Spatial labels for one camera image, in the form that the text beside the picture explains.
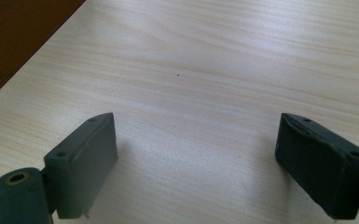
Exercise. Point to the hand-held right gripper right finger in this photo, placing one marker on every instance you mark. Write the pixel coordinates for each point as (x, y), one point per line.
(320, 165)

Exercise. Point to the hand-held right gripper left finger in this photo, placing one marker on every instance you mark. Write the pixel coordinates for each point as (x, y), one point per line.
(80, 165)

